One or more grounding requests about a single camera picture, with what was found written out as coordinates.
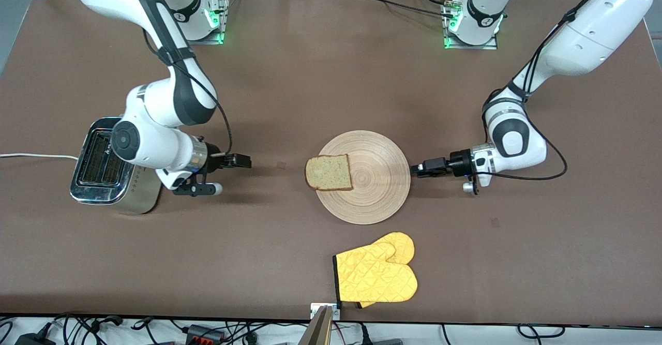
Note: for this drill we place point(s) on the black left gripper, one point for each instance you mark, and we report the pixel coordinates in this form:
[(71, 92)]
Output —
[(458, 161)]

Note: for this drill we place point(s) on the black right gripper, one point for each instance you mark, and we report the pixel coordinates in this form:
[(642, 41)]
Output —
[(216, 162)]

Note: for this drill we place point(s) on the round wooden plate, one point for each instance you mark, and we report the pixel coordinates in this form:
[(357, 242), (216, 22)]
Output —
[(377, 179)]

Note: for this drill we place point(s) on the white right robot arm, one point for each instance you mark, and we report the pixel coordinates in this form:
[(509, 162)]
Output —
[(155, 112)]

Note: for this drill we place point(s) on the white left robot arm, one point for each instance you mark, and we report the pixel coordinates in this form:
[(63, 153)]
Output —
[(595, 29)]

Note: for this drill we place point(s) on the slice of brown bread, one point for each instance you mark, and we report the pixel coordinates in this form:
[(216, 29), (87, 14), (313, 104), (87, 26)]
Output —
[(328, 171)]

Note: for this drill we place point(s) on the chrome and beige two-slot toaster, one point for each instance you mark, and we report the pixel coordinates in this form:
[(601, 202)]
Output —
[(98, 179)]

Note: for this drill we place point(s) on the yellow quilted oven mitt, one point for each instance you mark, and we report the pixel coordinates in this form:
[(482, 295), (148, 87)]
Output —
[(375, 278), (402, 244)]

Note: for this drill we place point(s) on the black and orange connector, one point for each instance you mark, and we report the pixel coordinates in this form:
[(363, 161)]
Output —
[(204, 333)]

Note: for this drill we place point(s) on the angled wooden beam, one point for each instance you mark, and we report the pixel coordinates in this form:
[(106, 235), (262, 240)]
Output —
[(320, 329)]

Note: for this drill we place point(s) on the black power adapter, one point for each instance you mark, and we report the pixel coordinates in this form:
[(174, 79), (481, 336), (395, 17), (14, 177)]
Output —
[(33, 337)]

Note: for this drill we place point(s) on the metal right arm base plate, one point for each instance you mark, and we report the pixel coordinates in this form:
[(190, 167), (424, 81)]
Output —
[(178, 39)]

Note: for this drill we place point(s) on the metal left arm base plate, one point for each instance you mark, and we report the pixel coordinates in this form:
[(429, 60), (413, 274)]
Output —
[(494, 45)]

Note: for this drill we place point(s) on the small metal bracket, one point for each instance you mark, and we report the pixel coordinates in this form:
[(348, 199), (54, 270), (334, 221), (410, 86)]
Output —
[(314, 310)]

